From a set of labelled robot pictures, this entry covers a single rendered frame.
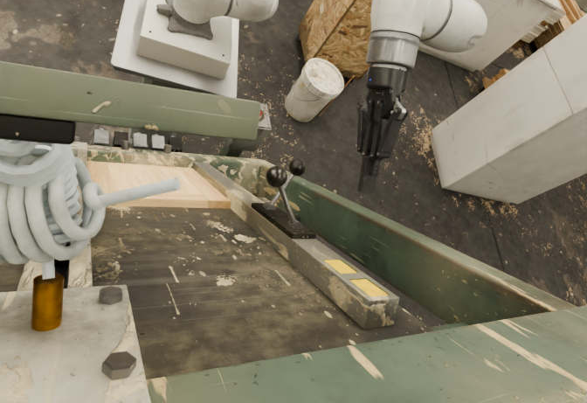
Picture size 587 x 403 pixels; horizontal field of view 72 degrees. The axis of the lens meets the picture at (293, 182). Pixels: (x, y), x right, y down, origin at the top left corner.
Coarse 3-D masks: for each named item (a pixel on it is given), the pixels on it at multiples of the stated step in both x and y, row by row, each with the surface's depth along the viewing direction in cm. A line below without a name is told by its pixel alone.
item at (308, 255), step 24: (192, 168) 133; (240, 192) 99; (240, 216) 92; (288, 240) 71; (312, 240) 71; (312, 264) 63; (336, 288) 57; (360, 288) 54; (384, 288) 55; (360, 312) 52; (384, 312) 52
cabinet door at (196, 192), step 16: (96, 176) 102; (112, 176) 105; (128, 176) 109; (144, 176) 112; (160, 176) 115; (176, 176) 118; (192, 176) 120; (176, 192) 99; (192, 192) 101; (208, 192) 103
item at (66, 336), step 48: (0, 144) 19; (48, 144) 23; (48, 288) 24; (96, 288) 30; (0, 336) 23; (48, 336) 24; (96, 336) 24; (0, 384) 20; (48, 384) 20; (96, 384) 21; (144, 384) 21
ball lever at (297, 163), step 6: (294, 162) 84; (300, 162) 84; (288, 168) 85; (294, 168) 84; (300, 168) 84; (306, 168) 85; (294, 174) 84; (300, 174) 84; (288, 180) 85; (276, 198) 84; (264, 204) 85; (270, 204) 83
